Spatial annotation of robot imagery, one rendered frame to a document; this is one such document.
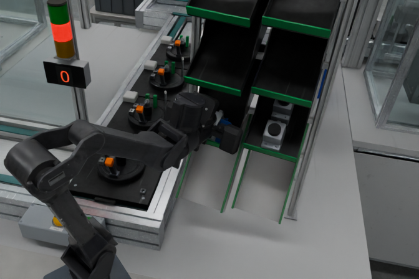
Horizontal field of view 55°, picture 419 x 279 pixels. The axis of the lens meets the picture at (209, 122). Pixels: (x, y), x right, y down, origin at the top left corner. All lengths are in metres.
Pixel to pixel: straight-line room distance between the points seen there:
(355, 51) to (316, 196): 0.96
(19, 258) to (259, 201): 0.66
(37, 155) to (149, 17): 1.75
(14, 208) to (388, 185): 1.39
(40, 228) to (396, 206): 1.42
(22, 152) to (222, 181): 0.62
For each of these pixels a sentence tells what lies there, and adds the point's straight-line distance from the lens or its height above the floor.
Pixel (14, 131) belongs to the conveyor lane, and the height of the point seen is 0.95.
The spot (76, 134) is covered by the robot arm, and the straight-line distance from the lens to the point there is 0.63.
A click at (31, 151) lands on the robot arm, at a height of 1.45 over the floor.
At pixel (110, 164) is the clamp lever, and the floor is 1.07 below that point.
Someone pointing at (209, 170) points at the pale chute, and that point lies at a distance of 1.11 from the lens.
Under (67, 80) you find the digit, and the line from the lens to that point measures 1.24.
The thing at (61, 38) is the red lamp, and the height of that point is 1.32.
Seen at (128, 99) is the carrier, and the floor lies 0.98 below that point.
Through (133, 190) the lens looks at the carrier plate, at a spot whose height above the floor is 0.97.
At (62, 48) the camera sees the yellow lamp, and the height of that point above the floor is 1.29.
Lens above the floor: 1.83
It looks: 38 degrees down
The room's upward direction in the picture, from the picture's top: 5 degrees clockwise
